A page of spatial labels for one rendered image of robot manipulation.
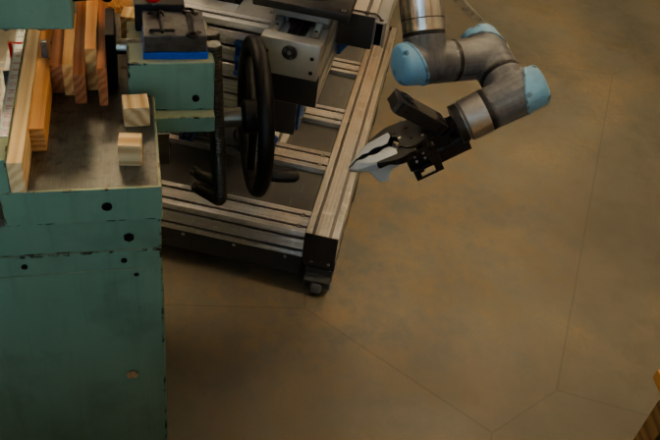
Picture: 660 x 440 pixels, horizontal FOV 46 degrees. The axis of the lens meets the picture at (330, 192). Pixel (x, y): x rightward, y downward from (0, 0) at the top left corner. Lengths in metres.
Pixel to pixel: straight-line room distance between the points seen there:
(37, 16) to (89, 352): 0.58
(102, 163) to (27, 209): 0.12
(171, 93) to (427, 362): 1.12
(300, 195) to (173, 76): 0.98
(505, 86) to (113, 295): 0.74
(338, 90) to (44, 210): 1.67
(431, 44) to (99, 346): 0.78
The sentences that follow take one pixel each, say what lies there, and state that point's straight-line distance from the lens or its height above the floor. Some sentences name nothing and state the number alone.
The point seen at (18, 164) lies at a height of 0.95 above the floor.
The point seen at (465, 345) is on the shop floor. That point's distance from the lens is 2.16.
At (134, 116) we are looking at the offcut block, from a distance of 1.20.
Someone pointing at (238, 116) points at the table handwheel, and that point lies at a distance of 1.38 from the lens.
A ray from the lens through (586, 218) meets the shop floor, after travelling 2.72.
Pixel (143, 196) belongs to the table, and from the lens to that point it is 1.10.
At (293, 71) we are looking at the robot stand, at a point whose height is 0.70.
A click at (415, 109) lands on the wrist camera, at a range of 1.30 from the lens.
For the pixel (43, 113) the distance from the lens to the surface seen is 1.18.
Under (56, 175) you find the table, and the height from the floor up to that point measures 0.90.
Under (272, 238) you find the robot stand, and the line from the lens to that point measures 2.07.
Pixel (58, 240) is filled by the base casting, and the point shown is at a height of 0.74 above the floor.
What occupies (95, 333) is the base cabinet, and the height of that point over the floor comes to 0.52.
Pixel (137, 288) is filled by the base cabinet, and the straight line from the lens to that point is 1.33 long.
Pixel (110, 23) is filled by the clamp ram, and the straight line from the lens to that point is 1.28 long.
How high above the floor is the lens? 1.59
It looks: 39 degrees down
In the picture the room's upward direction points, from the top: 9 degrees clockwise
